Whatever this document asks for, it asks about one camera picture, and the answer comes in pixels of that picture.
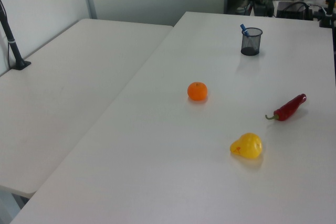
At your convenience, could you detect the blue and white marker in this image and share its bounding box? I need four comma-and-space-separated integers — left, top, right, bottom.
239, 23, 255, 49

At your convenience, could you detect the person's sneaker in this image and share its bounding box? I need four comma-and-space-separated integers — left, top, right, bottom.
235, 0, 249, 13

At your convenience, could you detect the black equipment base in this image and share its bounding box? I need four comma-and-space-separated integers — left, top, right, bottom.
253, 0, 274, 17

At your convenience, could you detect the black electronics box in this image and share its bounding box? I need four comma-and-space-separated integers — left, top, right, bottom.
276, 1, 313, 20

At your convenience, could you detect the black mesh pen cup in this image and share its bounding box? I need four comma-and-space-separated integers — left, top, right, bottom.
240, 27, 264, 57

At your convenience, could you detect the orange mandarin fruit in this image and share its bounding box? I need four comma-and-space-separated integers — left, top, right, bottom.
187, 81, 208, 102

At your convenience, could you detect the red chili pepper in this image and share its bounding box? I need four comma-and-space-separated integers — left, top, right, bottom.
265, 93, 307, 122

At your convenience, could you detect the yellow toy pear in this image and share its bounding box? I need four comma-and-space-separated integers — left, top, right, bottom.
230, 132, 263, 159

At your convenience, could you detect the black cable on box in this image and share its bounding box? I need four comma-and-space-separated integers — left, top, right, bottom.
285, 1, 325, 20

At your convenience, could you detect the black clamp camera stand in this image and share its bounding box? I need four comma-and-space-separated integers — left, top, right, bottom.
318, 0, 336, 28

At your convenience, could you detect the black camera stand pole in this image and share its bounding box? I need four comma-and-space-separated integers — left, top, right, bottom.
0, 0, 32, 71

